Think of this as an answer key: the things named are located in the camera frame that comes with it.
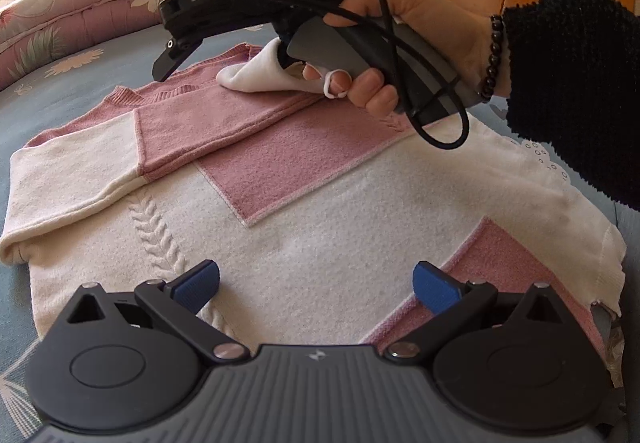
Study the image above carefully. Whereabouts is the pink and cream sweater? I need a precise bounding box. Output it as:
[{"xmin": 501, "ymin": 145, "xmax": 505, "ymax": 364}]
[{"xmin": 1, "ymin": 43, "xmax": 626, "ymax": 350}]

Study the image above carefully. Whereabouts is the black right sleeve forearm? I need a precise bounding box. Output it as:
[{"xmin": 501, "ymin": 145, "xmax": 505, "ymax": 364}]
[{"xmin": 503, "ymin": 0, "xmax": 639, "ymax": 209}]

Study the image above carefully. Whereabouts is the person's right hand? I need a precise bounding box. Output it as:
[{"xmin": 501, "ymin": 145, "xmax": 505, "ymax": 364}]
[{"xmin": 303, "ymin": 0, "xmax": 492, "ymax": 118}]

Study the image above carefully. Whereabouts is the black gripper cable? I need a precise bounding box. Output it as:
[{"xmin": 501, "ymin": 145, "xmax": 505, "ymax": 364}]
[{"xmin": 169, "ymin": 0, "xmax": 472, "ymax": 152}]

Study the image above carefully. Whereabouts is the black bead bracelet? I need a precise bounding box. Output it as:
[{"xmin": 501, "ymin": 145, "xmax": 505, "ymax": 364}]
[{"xmin": 476, "ymin": 12, "xmax": 508, "ymax": 105}]

